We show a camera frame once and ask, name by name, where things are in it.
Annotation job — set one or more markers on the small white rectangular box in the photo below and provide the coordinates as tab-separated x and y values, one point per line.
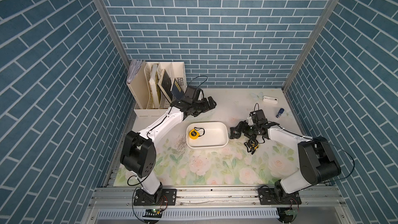
269	99

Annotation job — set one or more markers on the floral table mat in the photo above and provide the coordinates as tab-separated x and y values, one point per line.
179	165

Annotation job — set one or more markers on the left green circuit board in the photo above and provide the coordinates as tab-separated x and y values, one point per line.
152	213

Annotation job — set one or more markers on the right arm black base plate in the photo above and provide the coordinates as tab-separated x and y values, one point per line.
268	196

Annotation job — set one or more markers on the black notebook in organizer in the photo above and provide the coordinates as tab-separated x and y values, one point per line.
165	85

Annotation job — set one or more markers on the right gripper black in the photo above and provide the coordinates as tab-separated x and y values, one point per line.
241	127

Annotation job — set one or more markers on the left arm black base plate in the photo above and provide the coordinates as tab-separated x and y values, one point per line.
161	196

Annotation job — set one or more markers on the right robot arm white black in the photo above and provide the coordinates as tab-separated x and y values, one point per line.
316	159

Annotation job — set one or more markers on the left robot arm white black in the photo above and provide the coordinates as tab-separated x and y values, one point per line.
139	148

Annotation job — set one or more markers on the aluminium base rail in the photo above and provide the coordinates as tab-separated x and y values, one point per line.
217	196

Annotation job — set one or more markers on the right green circuit board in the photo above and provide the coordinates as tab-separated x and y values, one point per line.
292	212

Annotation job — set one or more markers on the blue book in organizer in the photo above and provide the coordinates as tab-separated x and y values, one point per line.
177	90

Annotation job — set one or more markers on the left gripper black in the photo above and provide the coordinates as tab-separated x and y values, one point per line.
205	107

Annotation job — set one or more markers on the green circuit board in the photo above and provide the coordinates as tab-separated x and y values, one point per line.
152	213
292	212

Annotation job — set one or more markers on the white storage box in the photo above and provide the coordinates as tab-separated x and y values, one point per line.
216	135

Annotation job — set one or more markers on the white desktop file organizer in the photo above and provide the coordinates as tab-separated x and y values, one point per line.
140	89

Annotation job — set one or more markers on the black tape measure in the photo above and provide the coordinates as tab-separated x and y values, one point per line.
252	145

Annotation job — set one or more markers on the white vented cable duct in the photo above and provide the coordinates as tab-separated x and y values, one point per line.
184	214

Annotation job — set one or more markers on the yellow tape measure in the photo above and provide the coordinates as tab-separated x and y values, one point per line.
196	132

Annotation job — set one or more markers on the small blue bottle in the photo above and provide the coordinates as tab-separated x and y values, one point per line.
280	112

